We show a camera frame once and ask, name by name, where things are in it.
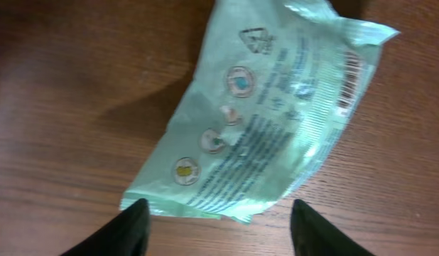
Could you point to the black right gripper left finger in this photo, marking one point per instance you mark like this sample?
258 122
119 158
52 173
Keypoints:
125 235

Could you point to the mint green wipes pack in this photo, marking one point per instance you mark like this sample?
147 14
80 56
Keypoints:
274 88

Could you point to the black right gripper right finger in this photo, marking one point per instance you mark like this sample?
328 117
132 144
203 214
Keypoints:
313 235

